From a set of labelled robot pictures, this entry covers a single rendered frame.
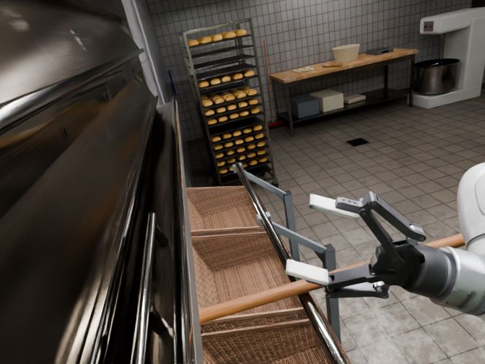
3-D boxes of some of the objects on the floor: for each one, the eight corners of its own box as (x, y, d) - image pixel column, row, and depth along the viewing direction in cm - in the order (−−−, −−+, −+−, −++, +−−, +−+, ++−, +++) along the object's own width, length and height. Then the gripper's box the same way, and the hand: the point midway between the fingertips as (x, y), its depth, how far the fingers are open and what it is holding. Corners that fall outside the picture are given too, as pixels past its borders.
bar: (377, 661, 95) (384, 479, 43) (265, 322, 208) (229, 159, 157) (470, 621, 98) (579, 406, 47) (309, 308, 212) (289, 144, 160)
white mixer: (429, 110, 500) (437, 18, 442) (402, 103, 559) (405, 20, 501) (485, 97, 511) (499, 4, 453) (452, 90, 570) (462, 8, 511)
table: (290, 137, 507) (283, 80, 468) (276, 125, 579) (268, 74, 539) (415, 106, 530) (418, 49, 490) (386, 98, 601) (387, 48, 562)
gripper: (496, 224, 38) (322, 180, 40) (405, 343, 51) (276, 305, 53) (470, 193, 45) (321, 155, 46) (395, 305, 58) (280, 273, 59)
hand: (304, 237), depth 50 cm, fingers open, 13 cm apart
